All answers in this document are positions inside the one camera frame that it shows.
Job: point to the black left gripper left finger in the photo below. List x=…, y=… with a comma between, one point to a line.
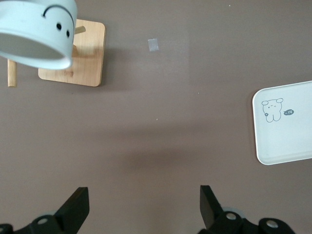
x=70, y=214

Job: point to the beige plastic tray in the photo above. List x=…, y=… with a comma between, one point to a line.
x=287, y=141

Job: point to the wooden mug rack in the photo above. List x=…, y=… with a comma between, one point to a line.
x=87, y=61

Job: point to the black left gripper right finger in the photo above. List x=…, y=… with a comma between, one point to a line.
x=210, y=214

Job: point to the small grey tape piece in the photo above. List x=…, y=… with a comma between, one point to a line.
x=153, y=45

